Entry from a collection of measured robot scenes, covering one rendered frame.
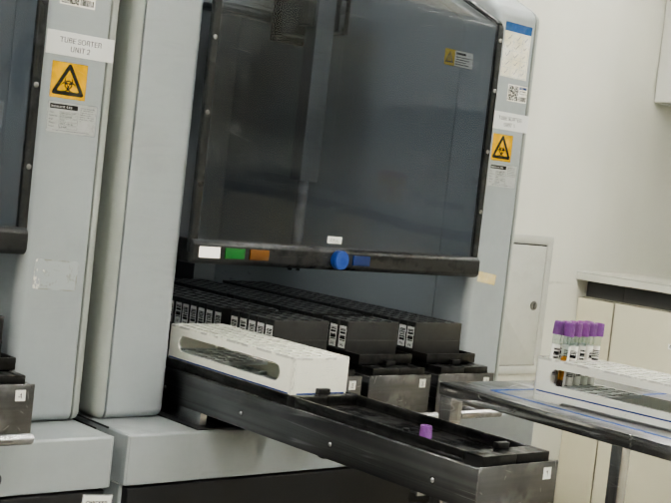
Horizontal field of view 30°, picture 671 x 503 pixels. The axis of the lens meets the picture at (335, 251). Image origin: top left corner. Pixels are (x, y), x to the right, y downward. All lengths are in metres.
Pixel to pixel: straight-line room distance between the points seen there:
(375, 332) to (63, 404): 0.56
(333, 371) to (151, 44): 0.51
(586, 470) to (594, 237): 0.78
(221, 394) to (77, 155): 0.38
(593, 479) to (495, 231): 2.13
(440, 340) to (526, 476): 0.74
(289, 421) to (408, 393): 0.43
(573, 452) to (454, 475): 2.90
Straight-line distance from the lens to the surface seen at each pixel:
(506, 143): 2.25
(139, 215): 1.76
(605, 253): 4.37
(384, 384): 1.98
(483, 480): 1.40
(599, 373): 1.77
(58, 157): 1.69
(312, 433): 1.59
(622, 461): 2.21
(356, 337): 2.02
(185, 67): 1.79
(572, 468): 4.31
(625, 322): 4.16
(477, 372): 2.14
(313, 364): 1.66
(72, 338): 1.73
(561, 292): 4.21
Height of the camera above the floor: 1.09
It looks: 3 degrees down
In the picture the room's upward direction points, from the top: 6 degrees clockwise
